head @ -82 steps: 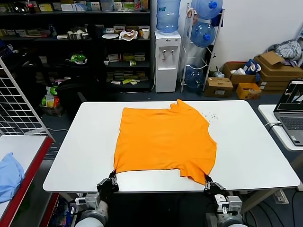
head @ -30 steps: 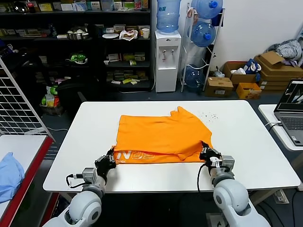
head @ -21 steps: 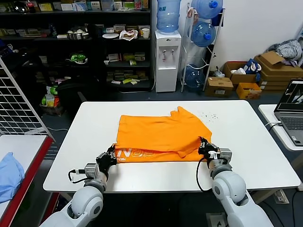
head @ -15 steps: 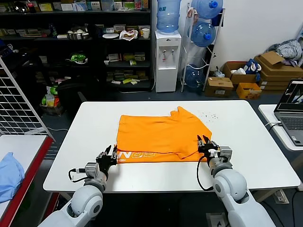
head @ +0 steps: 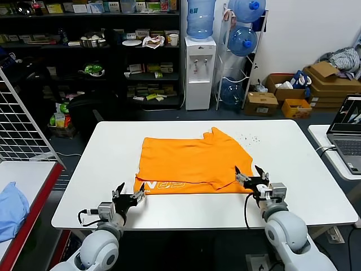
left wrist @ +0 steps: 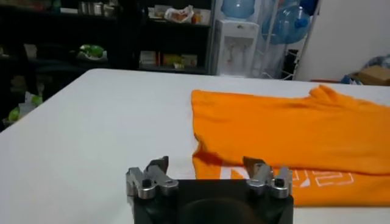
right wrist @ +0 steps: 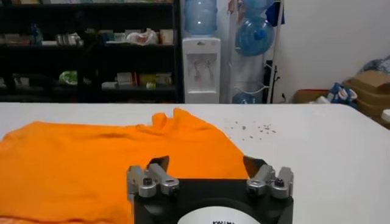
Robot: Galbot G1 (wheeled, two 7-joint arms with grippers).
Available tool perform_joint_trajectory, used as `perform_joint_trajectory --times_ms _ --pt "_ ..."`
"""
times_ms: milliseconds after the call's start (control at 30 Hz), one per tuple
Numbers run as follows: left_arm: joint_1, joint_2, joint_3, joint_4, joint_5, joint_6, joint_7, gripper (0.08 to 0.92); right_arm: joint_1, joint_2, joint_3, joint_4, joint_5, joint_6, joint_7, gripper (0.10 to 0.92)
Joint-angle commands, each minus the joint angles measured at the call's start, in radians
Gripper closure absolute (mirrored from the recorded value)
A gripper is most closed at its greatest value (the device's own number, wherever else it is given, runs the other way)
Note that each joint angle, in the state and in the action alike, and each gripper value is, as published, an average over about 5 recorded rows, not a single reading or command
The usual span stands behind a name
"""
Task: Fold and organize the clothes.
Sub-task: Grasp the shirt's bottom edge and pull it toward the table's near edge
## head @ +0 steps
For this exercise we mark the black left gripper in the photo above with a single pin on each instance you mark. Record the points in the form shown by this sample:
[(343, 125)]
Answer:
[(124, 201)]

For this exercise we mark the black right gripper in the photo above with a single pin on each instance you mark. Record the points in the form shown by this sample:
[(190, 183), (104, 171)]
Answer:
[(252, 183)]

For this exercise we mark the orange t-shirt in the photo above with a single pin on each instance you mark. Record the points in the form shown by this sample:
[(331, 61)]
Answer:
[(191, 161)]

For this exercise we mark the blue and white bag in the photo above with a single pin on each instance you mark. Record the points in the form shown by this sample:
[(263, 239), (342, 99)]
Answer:
[(301, 80)]

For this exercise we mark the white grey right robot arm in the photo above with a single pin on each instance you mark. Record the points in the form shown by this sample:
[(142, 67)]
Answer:
[(285, 228)]

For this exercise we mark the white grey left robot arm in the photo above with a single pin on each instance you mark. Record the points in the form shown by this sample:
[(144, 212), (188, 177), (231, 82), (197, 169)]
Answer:
[(98, 251)]

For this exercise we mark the pile of striped clothes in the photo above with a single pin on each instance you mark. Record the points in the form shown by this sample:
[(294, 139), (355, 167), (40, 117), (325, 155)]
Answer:
[(344, 59)]

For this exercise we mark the scattered dark crumbs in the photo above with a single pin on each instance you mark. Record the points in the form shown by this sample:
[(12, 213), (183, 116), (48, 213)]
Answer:
[(249, 139)]

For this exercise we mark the white left wrist plug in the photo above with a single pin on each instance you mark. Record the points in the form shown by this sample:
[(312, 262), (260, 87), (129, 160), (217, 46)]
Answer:
[(91, 211)]

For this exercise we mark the closed brown cardboard box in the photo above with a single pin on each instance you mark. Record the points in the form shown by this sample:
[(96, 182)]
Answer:
[(260, 103)]

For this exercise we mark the white side desk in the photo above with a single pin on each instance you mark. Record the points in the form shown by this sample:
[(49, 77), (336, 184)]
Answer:
[(318, 135)]

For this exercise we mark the yellow cardboard box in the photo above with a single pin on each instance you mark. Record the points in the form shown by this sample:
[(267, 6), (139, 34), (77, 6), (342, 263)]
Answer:
[(296, 109)]

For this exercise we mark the grey box with black mark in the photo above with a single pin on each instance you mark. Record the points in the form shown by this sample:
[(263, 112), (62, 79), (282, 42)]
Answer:
[(258, 262)]

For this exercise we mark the blue water cooler bottle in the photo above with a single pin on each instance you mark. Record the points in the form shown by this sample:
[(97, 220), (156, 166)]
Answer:
[(200, 19), (246, 9), (242, 41), (231, 91)]

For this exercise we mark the open brown cardboard box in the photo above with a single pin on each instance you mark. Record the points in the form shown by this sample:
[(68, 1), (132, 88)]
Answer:
[(282, 93)]

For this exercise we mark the small clear plastic bag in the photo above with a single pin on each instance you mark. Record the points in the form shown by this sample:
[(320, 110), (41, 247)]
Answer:
[(260, 88)]

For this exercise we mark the dark woven basket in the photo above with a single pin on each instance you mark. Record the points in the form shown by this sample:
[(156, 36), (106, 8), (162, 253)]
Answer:
[(62, 131)]

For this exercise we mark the black office chair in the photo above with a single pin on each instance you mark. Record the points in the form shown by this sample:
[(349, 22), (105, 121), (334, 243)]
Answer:
[(90, 107)]

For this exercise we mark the flat white packet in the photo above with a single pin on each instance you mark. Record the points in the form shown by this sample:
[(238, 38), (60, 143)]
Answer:
[(137, 98)]

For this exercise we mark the lime green packet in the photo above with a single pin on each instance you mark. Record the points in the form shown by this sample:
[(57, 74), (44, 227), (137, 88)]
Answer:
[(151, 97)]

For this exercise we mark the grey laptop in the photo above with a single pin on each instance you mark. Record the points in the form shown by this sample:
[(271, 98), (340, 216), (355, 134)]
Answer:
[(345, 141)]

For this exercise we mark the red-edged white table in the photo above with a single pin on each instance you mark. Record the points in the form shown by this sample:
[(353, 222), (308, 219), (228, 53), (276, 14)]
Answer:
[(28, 175)]

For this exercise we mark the green and orange snack bags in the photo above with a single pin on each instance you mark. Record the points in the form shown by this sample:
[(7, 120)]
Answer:
[(60, 117)]

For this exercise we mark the white water dispenser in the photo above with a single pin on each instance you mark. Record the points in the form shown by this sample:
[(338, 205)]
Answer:
[(198, 84)]

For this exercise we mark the black shelving unit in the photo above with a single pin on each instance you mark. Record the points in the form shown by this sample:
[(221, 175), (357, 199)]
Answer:
[(118, 84)]

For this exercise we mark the light blue cloth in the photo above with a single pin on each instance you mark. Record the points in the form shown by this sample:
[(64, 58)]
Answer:
[(11, 209)]

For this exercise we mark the stack of flat cardboard boxes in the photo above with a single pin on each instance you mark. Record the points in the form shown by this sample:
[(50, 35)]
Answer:
[(332, 87)]

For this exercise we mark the green and white pouch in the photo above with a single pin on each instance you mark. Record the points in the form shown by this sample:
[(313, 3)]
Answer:
[(158, 75)]

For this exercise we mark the white and red medicine box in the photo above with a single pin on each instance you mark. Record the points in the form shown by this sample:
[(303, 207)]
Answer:
[(136, 69)]

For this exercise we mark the yellow-green medicine box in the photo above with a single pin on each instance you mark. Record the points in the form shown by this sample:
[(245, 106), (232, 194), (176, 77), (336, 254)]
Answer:
[(153, 68)]

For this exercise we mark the bowl of green apples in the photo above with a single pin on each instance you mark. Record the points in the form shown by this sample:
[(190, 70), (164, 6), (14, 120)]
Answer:
[(93, 69)]

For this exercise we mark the white and green medicine box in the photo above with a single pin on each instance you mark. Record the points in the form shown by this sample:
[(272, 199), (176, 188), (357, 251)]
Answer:
[(166, 68)]

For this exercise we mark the white plate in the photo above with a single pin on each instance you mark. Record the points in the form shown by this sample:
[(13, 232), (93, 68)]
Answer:
[(131, 43)]

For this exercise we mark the clear plastic bag with food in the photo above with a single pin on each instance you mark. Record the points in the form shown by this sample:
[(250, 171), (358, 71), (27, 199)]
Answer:
[(152, 42)]

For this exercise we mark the metal bowl of white buns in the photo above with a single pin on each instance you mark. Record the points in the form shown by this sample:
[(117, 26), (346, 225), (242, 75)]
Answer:
[(91, 41)]

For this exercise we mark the white paper cup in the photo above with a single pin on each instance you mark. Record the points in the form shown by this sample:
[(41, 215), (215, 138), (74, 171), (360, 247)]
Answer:
[(174, 40)]

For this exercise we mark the flat white box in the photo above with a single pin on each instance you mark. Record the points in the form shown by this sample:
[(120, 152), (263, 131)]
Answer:
[(74, 43)]

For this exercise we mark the pale pink rag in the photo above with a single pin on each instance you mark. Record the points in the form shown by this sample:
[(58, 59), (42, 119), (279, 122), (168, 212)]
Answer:
[(229, 18)]

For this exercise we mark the teal glass bottle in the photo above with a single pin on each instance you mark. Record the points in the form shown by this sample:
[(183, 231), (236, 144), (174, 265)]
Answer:
[(64, 36)]

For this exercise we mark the pale blue tub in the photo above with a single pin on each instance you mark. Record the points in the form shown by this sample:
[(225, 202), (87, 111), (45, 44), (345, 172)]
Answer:
[(128, 6)]

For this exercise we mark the green carton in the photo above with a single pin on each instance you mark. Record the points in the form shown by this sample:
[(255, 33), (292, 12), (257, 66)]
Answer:
[(152, 6)]

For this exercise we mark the blue and white carton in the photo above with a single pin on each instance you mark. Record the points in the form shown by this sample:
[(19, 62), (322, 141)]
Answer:
[(94, 6)]

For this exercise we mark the plain white carton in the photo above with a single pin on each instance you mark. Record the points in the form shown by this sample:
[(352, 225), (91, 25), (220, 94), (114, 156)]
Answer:
[(79, 8)]

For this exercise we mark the yellow and white carton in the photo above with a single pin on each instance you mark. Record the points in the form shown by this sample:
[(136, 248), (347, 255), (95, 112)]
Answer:
[(54, 8)]

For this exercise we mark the red-label cola bottle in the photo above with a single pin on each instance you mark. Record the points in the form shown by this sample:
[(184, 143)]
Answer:
[(36, 7)]

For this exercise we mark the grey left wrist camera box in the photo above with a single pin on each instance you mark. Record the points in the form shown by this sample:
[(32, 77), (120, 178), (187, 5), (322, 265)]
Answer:
[(105, 210)]

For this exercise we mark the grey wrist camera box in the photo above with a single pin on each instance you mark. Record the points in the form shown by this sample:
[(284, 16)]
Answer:
[(105, 210), (277, 192)]

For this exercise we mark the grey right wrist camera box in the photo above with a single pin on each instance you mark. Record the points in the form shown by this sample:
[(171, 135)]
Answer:
[(277, 192)]

